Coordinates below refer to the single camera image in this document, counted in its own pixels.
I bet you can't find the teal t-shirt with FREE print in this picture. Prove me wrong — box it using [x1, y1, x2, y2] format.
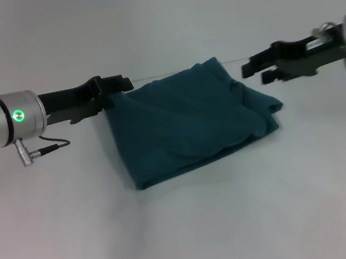
[100, 47, 294, 195]

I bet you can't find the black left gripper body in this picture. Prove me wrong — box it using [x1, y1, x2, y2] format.
[34, 75, 110, 130]

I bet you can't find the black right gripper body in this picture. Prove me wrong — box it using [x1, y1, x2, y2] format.
[271, 23, 346, 83]

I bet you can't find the left gripper cable with plug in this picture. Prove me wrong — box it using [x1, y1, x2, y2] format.
[15, 133, 74, 168]

